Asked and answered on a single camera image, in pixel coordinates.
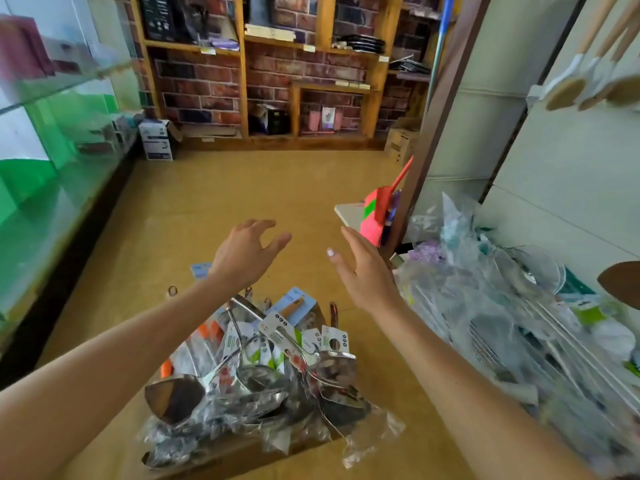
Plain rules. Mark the pink green broom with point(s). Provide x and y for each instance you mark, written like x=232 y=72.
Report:
x=372 y=225
x=440 y=95

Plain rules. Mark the wooden bookshelf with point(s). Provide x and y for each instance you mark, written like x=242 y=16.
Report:
x=240 y=65

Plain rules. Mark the wooden brushes hanging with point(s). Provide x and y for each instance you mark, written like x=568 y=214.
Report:
x=565 y=93

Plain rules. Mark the pink tall box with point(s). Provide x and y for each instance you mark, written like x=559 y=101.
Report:
x=25 y=50

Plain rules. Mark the small brown cardboard box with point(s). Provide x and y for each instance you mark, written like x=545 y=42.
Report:
x=400 y=145

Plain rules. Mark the dark wooden spatula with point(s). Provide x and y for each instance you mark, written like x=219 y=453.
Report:
x=622 y=285

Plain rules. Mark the white flat board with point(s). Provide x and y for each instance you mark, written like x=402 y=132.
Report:
x=348 y=213

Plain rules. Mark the large steel strainer ladle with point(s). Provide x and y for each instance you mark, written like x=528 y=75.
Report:
x=545 y=270

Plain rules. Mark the person's left forearm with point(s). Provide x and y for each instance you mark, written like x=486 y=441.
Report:
x=100 y=395

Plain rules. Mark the person's right hand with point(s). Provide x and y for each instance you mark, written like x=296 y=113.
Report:
x=365 y=280

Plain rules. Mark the small white box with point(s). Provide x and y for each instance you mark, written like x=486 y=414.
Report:
x=105 y=135

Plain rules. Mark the white blue printed box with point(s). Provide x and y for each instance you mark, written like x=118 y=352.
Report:
x=155 y=140

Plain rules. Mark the pile of packaged utensils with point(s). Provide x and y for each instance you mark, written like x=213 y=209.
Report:
x=260 y=380

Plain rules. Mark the blue pole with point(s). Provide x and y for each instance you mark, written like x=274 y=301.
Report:
x=440 y=25

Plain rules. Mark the person's left hand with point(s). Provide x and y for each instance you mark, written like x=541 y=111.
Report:
x=245 y=255

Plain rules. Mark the red plastic rod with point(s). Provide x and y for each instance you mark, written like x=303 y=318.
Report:
x=400 y=177

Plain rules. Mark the pile of plastic wrapped utensils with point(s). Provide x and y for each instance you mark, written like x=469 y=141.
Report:
x=480 y=315

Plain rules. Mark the person's right forearm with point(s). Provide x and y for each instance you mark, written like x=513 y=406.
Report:
x=480 y=415

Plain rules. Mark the wooden dish brushes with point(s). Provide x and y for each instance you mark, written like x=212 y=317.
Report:
x=598 y=90

